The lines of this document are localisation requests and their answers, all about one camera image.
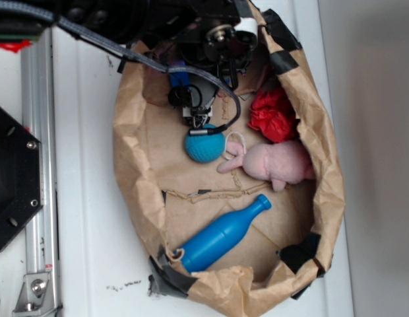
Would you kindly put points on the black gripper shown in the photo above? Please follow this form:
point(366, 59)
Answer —
point(219, 43)

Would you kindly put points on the blue rectangular block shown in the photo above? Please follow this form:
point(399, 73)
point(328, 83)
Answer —
point(179, 79)

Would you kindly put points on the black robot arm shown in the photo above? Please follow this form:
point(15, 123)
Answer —
point(122, 22)

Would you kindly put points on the crumpled red paper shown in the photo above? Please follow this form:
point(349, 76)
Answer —
point(272, 114)

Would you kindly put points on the blue textured ball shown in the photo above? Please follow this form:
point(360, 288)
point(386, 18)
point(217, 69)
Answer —
point(204, 148)

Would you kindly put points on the pink plush pig toy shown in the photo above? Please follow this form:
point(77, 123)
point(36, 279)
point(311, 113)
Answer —
point(282, 163)

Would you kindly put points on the blue plastic bottle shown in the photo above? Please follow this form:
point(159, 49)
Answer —
point(220, 236)

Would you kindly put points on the brown paper bag enclosure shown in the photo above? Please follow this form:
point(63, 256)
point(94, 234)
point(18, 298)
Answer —
point(170, 197)

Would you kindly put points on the aluminium extrusion rail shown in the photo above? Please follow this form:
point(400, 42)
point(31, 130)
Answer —
point(41, 232)

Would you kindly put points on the black octagonal mount plate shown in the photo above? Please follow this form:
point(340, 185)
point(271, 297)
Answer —
point(20, 182)

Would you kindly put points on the metal corner bracket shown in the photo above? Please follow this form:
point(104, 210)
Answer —
point(36, 296)

